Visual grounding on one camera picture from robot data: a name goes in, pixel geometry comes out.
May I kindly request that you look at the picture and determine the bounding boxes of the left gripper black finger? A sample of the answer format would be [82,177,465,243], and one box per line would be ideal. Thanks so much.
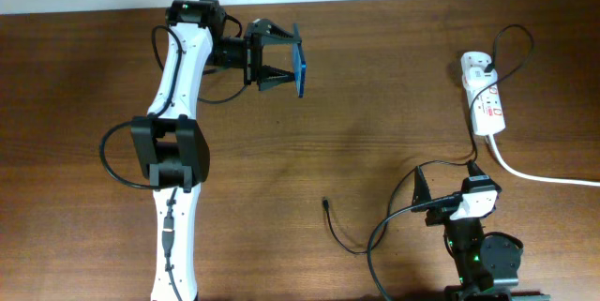
[257,66,295,91]
[246,19,301,47]

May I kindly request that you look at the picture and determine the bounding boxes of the blue screen Galaxy smartphone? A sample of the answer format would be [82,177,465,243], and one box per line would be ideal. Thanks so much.
[292,38,307,98]

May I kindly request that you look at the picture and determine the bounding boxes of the white power strip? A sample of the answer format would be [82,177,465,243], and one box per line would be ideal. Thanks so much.
[460,52,505,136]

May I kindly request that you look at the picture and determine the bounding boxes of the black USB charging cable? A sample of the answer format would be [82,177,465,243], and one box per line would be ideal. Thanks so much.
[322,23,535,256]

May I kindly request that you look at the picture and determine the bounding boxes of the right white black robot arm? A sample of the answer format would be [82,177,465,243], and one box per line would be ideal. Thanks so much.
[412,161,551,301]

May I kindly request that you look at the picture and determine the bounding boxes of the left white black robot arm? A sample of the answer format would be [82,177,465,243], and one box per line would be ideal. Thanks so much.
[131,0,306,300]

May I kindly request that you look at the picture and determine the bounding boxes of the white USB charger plug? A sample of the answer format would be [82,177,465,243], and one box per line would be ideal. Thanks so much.
[462,67,498,91]

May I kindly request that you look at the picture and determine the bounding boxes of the white power strip cord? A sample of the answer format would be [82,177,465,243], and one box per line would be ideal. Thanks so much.
[485,134,600,188]

